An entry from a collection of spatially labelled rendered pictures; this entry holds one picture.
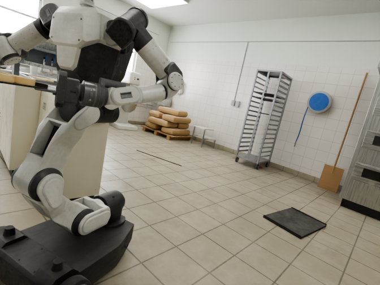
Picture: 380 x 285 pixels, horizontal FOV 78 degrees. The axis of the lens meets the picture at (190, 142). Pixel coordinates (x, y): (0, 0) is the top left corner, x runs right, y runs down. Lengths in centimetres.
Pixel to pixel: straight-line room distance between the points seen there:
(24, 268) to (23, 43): 100
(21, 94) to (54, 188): 148
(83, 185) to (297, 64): 447
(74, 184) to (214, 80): 478
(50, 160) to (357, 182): 362
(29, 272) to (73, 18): 104
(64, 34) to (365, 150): 360
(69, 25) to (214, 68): 532
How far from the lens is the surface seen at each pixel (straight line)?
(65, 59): 116
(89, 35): 108
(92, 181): 209
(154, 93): 100
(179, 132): 578
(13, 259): 137
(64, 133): 110
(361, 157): 389
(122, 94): 92
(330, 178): 472
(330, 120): 498
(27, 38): 141
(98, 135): 197
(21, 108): 251
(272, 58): 555
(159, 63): 104
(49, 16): 135
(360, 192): 395
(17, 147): 259
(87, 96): 90
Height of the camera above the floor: 101
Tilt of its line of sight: 10 degrees down
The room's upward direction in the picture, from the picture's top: 12 degrees clockwise
